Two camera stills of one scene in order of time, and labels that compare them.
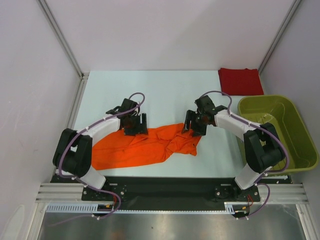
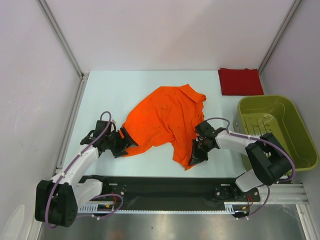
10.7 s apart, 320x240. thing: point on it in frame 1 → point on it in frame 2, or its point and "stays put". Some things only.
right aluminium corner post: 291,11 stays put
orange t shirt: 119,150 → 168,116
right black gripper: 196,126 → 198,150
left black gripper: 139,129 → 124,142
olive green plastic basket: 277,111 stays put
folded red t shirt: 235,81 stays put
